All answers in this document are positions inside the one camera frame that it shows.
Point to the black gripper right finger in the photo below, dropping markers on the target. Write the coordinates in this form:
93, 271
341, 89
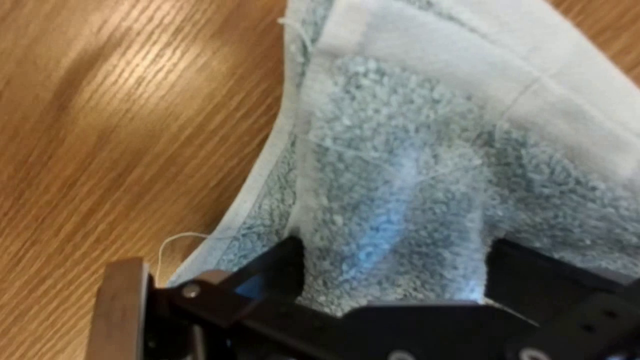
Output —
573, 306

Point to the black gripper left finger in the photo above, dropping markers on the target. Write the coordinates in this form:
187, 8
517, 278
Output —
200, 312

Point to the light blue towel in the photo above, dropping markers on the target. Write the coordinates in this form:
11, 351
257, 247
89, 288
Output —
401, 167

